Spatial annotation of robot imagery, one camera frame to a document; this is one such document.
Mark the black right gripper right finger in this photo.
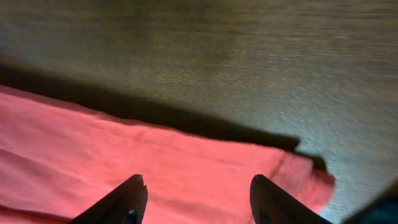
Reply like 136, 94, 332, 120
250, 174, 331, 224

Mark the orange soccer t-shirt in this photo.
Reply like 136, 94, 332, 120
1, 86, 335, 224

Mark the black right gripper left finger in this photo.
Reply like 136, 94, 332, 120
69, 174, 148, 224

